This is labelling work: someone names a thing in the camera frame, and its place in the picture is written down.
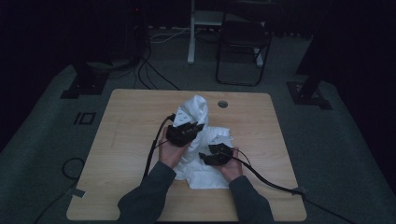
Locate looped black floor cable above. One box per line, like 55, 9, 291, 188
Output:
32, 157, 86, 224

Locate white floor cable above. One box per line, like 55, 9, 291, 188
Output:
148, 26, 191, 45

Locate grey tape piece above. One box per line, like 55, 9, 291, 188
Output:
65, 187, 86, 199
290, 186, 308, 197

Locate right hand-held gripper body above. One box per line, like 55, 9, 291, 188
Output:
206, 143, 233, 166

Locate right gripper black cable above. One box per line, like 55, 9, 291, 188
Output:
231, 147, 357, 224

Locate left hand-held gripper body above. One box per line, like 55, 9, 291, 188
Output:
165, 113, 198, 148

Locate black stand with square base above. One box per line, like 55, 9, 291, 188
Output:
60, 59, 110, 100
286, 66, 333, 111

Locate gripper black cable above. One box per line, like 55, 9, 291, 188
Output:
143, 113, 177, 180
231, 147, 357, 224

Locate white tiered skirt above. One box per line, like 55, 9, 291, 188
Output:
172, 94, 234, 190

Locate black folding chair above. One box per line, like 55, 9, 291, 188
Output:
215, 11, 273, 88

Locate white metal table frame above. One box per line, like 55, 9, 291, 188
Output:
187, 0, 265, 68

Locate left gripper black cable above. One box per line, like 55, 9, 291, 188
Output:
143, 113, 177, 180

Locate black floor cables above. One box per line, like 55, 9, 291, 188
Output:
133, 36, 182, 91

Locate person's left hand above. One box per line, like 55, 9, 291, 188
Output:
157, 125, 190, 170

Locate person's right hand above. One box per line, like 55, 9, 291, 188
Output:
214, 147, 244, 184

